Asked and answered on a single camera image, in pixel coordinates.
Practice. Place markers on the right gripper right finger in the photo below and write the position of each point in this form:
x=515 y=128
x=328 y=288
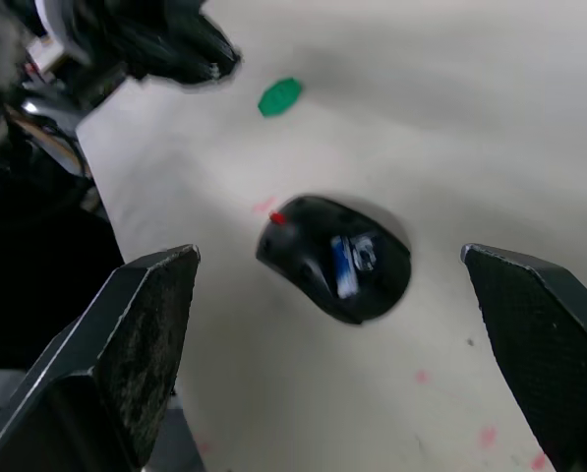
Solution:
x=544 y=334

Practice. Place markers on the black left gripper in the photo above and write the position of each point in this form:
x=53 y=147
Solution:
x=165 y=39

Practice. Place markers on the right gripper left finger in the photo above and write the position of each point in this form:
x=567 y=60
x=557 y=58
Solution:
x=126 y=344

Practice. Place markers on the black mouse base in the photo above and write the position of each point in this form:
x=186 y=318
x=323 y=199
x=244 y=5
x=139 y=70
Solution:
x=312 y=275

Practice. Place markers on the blue white battery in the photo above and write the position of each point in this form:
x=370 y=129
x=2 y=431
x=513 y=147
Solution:
x=347 y=265

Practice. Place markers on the green marker sticker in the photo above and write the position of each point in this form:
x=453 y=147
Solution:
x=279 y=97

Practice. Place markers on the dark robot torso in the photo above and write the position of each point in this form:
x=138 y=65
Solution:
x=32 y=221

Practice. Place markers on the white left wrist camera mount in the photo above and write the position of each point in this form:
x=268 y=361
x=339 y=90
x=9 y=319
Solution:
x=52 y=34

